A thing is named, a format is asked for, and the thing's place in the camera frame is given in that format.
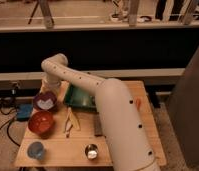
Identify green plastic tray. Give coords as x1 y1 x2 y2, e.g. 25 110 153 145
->
63 84 96 111

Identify purple bowl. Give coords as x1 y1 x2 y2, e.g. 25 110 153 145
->
33 91 57 110

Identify blue plastic cup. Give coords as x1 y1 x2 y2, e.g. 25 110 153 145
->
27 141 45 160

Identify cream tongs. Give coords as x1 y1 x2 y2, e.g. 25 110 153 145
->
64 107 80 137

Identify black cable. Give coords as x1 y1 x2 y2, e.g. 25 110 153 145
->
0 87 22 147

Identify orange bowl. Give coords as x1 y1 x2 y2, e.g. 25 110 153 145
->
28 111 54 135

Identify small metal cup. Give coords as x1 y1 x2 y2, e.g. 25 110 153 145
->
85 144 98 160

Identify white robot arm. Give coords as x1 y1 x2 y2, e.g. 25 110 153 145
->
41 53 161 171

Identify wooden table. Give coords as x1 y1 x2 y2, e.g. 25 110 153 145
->
15 81 167 168

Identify blue box on floor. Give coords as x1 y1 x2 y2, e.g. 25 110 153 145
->
16 104 33 121

